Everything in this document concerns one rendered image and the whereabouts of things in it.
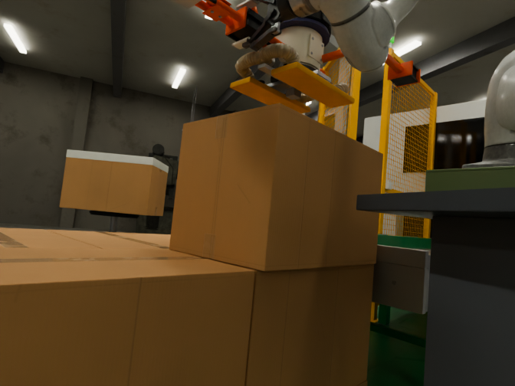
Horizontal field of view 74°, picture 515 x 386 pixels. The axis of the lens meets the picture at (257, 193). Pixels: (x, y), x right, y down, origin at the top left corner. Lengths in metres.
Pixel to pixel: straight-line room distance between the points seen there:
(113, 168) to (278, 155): 1.84
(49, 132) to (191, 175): 9.40
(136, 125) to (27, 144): 2.69
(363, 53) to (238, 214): 0.51
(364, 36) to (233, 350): 0.79
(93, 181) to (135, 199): 0.31
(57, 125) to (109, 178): 7.88
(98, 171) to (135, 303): 1.99
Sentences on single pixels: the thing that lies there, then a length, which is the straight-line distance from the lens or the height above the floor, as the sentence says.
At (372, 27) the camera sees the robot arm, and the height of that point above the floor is 1.14.
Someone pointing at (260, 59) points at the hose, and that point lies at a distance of 1.15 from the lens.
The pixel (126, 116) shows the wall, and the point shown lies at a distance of 10.36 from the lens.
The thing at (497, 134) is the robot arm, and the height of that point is 0.89.
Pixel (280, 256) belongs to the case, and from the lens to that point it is 0.83.
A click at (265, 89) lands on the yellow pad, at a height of 1.10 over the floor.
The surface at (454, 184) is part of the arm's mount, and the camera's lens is 0.87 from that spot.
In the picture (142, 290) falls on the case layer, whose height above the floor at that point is 0.52.
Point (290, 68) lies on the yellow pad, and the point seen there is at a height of 1.10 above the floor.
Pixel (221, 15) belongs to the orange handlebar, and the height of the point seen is 1.22.
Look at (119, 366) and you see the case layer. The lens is 0.67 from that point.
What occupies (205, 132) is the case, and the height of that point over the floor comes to 0.90.
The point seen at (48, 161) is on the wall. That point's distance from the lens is 10.24.
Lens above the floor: 0.66
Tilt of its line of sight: 5 degrees up
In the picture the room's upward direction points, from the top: 5 degrees clockwise
